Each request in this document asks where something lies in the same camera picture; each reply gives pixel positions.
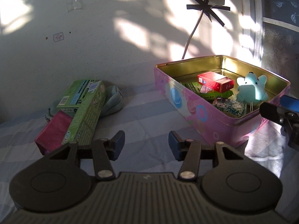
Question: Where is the teal plush toy keychain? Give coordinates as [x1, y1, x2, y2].
[237, 72, 269, 107]

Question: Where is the magenta pouch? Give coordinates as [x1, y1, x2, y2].
[34, 111, 73, 155]

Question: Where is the floral tissue pack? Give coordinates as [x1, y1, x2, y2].
[212, 97, 247, 118]

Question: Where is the red cigarette box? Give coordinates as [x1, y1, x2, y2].
[197, 71, 235, 93]

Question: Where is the small green medicine box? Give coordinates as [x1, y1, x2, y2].
[56, 79, 97, 117]

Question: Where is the long green toothpaste box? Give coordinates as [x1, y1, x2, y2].
[62, 80, 107, 146]

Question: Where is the green snack bag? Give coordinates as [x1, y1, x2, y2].
[182, 82, 234, 101]

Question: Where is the teal zipper pencil pouch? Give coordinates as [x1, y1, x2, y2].
[45, 85, 124, 122]

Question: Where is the pink macaron tin box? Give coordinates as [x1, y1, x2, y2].
[154, 55, 291, 147]

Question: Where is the frosted patterned window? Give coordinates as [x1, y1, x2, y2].
[262, 0, 298, 84]

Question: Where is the striped blue bed sheet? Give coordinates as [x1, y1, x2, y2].
[1, 84, 298, 221]

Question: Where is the black tape cross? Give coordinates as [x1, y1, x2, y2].
[187, 0, 231, 27]

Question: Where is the small wall sticker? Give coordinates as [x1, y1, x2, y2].
[53, 32, 64, 43]

